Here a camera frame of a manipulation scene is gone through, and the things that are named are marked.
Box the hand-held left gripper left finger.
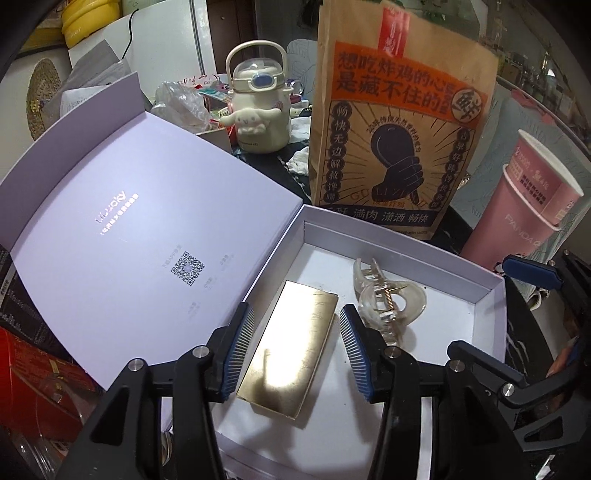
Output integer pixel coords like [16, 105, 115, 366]
[55, 302, 256, 480]

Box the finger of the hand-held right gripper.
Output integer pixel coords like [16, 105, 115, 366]
[502, 252, 591, 333]
[448, 340, 591, 455]

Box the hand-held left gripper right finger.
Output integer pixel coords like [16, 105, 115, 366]
[340, 305, 541, 480]

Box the gold metallic box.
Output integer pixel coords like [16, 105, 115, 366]
[235, 279, 340, 420]

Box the purple gift box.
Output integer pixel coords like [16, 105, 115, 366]
[0, 71, 509, 480]

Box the pink panda paper cup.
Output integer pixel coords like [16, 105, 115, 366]
[461, 164, 561, 278]

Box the clear hair claw clip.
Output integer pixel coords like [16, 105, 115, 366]
[352, 257, 428, 346]

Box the clear drinking glass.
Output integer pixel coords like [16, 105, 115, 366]
[18, 369, 105, 467]

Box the brown printed paper bag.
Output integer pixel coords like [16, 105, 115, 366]
[307, 0, 500, 241]

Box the white tissue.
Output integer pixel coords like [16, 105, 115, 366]
[284, 115, 317, 178]

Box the red canister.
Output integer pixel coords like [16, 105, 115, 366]
[0, 325, 105, 418]

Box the small cardboard box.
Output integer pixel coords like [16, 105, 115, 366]
[194, 124, 234, 155]

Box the black printed packet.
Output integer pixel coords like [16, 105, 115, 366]
[0, 249, 21, 328]

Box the cream cartoon water bottle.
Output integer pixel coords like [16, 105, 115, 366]
[219, 40, 306, 154]

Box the clear plastic bag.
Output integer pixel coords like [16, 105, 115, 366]
[150, 80, 212, 134]

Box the white fridge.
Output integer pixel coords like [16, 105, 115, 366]
[68, 0, 219, 114]

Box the grey paper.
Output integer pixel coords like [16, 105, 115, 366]
[59, 39, 136, 109]

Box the woven straw fan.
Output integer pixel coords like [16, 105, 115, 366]
[26, 59, 64, 142]

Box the yellow pot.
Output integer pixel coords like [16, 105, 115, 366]
[61, 0, 124, 48]

